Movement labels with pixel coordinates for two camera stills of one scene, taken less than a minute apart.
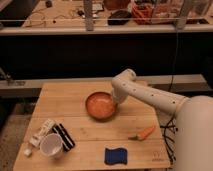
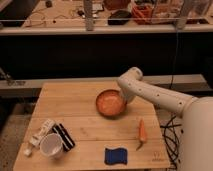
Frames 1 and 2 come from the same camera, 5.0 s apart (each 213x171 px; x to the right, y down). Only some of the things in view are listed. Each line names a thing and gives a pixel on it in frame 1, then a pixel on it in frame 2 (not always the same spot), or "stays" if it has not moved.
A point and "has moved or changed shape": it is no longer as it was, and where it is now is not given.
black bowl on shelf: [119, 18] stays
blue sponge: [115, 156] stays
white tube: [41, 133] stays
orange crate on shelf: [143, 13] stays
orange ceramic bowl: [100, 106] has moved or changed shape
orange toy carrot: [147, 131] has moved or changed shape
